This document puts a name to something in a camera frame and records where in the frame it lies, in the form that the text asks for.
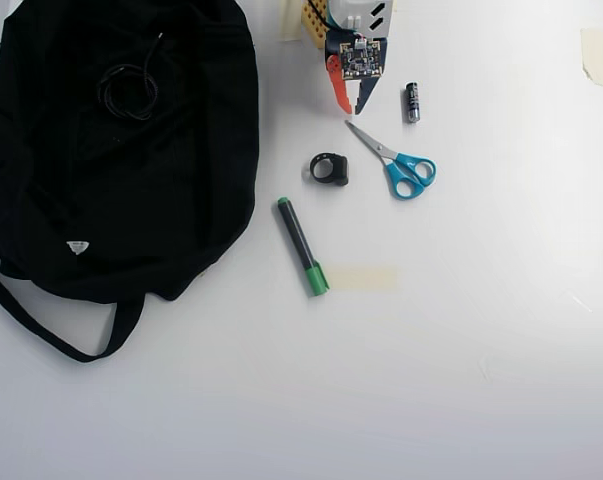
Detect green black marker pen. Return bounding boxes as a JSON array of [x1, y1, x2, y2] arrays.
[[276, 196, 331, 298]]

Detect black fabric bag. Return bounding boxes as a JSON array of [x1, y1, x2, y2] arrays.
[[0, 0, 261, 364]]

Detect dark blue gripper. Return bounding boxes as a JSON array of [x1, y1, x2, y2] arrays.
[[324, 39, 390, 115]]

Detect black camera cable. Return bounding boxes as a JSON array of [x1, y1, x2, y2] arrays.
[[308, 0, 342, 35]]

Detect black braided cable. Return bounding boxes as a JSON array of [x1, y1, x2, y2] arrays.
[[96, 31, 165, 122]]

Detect black plastic ring clip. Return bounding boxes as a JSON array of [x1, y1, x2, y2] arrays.
[[309, 152, 351, 189]]

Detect torn masking tape piece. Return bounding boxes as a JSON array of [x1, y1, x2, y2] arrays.
[[580, 28, 603, 90]]

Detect yellow perforated block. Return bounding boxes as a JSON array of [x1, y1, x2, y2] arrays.
[[300, 0, 332, 50]]

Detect wide masking tape strip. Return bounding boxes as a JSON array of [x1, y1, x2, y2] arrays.
[[325, 267, 399, 292]]

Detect camera circuit board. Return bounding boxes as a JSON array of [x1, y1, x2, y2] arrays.
[[324, 37, 388, 82]]

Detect narrow masking tape piece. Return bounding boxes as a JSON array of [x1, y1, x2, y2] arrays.
[[279, 0, 305, 43]]

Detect blue handled scissors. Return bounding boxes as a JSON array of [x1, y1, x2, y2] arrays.
[[344, 118, 438, 202]]

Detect black cylindrical battery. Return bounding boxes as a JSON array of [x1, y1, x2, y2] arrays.
[[404, 81, 422, 124]]

